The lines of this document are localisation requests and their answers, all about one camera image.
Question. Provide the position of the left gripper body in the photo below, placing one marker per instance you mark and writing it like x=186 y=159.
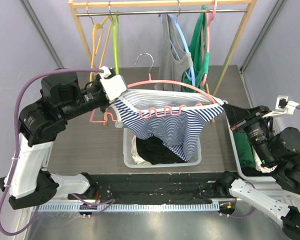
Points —
x=103 y=105

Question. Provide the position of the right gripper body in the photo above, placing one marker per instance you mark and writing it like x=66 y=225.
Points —
x=241 y=121

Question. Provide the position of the blue striped tank top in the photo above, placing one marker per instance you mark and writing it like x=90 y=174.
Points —
x=179 y=133

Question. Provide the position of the black tank top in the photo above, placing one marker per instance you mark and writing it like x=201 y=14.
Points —
x=153 y=151

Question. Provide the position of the white tank top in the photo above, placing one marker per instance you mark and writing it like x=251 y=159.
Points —
x=135 y=155

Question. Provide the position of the yellow plastic hanger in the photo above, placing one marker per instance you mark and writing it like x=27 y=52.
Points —
x=97 y=35

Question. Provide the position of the lime green hanger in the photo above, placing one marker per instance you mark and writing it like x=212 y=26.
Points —
x=115 y=38

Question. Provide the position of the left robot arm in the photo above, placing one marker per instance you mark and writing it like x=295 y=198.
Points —
x=43 y=109

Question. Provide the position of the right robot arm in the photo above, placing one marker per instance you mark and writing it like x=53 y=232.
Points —
x=280 y=151

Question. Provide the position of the green tank top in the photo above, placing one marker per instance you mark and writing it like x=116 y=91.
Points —
x=198 y=49

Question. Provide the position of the grey tank top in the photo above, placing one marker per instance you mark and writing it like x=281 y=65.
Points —
x=174 y=61

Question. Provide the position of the pink hanger with green top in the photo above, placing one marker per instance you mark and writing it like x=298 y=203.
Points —
x=209 y=17

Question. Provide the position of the light blue hanger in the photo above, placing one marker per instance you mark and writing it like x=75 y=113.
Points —
x=191 y=73

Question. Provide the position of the green cloth in basket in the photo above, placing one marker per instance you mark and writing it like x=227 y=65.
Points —
x=244 y=150

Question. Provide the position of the white basket right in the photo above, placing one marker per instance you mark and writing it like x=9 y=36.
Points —
x=248 y=173

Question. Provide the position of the white basket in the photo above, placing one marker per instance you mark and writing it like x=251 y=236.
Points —
x=248 y=173
x=130 y=163

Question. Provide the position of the white basket centre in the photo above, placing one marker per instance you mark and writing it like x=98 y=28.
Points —
x=130 y=163

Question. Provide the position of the wooden clothes rack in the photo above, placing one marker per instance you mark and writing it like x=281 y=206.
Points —
x=96 y=9

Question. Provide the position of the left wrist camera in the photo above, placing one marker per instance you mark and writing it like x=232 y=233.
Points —
x=114 y=87

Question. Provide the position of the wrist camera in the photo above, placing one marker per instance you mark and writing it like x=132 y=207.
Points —
x=283 y=106
x=114 y=87

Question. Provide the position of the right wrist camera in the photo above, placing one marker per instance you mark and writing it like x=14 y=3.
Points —
x=283 y=106

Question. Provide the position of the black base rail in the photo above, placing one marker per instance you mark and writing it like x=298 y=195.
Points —
x=157 y=188

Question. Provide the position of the white slotted cable duct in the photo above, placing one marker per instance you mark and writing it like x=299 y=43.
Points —
x=75 y=206

